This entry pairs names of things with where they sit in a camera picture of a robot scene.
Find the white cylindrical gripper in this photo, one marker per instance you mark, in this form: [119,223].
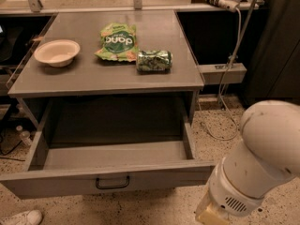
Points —
[230,193]

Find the grey top drawer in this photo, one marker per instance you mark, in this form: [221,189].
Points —
[78,140]

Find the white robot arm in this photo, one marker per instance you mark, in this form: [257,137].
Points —
[267,156]

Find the dark side cabinet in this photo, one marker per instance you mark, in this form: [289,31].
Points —
[274,69]

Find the green soda can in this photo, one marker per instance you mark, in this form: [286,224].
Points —
[149,61]

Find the white shoe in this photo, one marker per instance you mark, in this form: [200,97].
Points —
[30,217]

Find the grey cabinet desk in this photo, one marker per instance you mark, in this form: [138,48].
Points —
[111,71]

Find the green chip bag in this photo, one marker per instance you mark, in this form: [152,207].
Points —
[118,42]

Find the white paper bowl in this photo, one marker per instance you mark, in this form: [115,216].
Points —
[57,53]

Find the black top drawer handle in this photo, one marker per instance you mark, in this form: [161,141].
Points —
[112,183]

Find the grey metal bracket block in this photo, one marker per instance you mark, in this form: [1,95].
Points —
[221,73]

